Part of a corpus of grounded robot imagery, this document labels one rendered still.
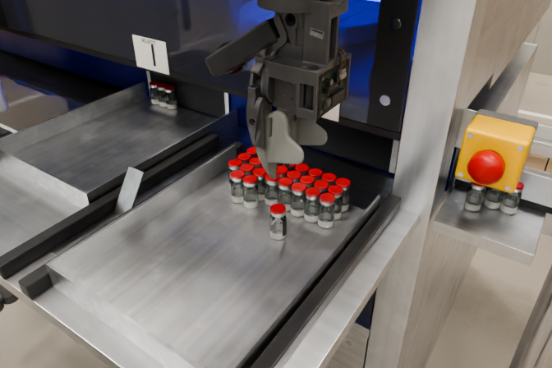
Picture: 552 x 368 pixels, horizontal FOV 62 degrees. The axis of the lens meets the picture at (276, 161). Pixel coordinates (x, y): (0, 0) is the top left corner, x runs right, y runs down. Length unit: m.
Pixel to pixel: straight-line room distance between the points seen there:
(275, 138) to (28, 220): 0.39
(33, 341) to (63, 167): 1.04
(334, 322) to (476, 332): 1.27
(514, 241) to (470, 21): 0.30
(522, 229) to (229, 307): 0.41
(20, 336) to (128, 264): 1.25
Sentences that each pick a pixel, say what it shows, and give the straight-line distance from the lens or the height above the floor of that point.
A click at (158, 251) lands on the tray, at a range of 0.62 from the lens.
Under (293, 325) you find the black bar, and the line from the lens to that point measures 0.50.
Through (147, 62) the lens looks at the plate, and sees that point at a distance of 0.90.
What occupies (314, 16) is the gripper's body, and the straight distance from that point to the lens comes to 0.45.
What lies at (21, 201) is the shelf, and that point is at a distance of 0.79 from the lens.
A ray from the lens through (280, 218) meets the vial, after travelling 0.60.
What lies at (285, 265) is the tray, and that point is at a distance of 0.58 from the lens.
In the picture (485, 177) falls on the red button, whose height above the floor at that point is 0.99.
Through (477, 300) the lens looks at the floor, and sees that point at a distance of 1.88.
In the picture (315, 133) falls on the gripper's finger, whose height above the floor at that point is 1.03.
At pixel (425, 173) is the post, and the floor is 0.95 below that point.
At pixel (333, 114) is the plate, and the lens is 0.67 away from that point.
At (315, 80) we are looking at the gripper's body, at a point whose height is 1.13.
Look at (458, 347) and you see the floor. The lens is 1.71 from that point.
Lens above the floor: 1.28
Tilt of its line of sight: 31 degrees down
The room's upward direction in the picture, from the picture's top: straight up
